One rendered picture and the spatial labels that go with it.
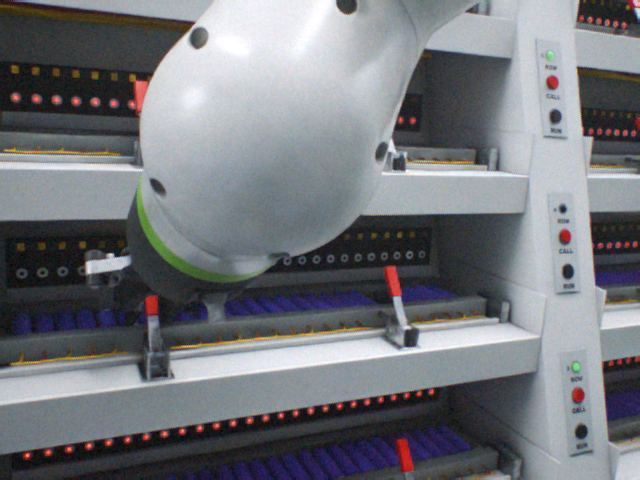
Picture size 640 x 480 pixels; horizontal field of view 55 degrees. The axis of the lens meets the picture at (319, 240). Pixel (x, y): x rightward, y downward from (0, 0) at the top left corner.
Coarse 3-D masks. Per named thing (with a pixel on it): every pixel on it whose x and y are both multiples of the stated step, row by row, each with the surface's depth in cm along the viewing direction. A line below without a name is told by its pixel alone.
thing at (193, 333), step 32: (192, 320) 65; (256, 320) 66; (288, 320) 68; (320, 320) 69; (352, 320) 71; (384, 320) 73; (416, 320) 75; (448, 320) 75; (0, 352) 56; (32, 352) 57; (64, 352) 59; (96, 352) 60; (128, 352) 59
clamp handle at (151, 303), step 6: (144, 300) 59; (150, 300) 58; (156, 300) 59; (150, 306) 58; (156, 306) 58; (150, 312) 58; (156, 312) 58; (150, 318) 58; (156, 318) 58; (150, 324) 58; (156, 324) 58; (150, 330) 57; (156, 330) 58; (150, 336) 57; (156, 336) 57; (150, 342) 57; (156, 342) 57; (150, 348) 57; (156, 348) 57
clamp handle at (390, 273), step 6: (384, 270) 70; (390, 270) 70; (390, 276) 70; (396, 276) 70; (390, 282) 69; (396, 282) 70; (390, 288) 69; (396, 288) 69; (390, 294) 69; (396, 294) 69; (396, 300) 69; (396, 306) 69; (402, 306) 69; (396, 312) 68; (402, 312) 69; (396, 318) 68; (402, 318) 68; (402, 324) 68
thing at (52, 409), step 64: (512, 320) 78; (0, 384) 53; (64, 384) 54; (128, 384) 55; (192, 384) 56; (256, 384) 59; (320, 384) 62; (384, 384) 65; (448, 384) 69; (0, 448) 51
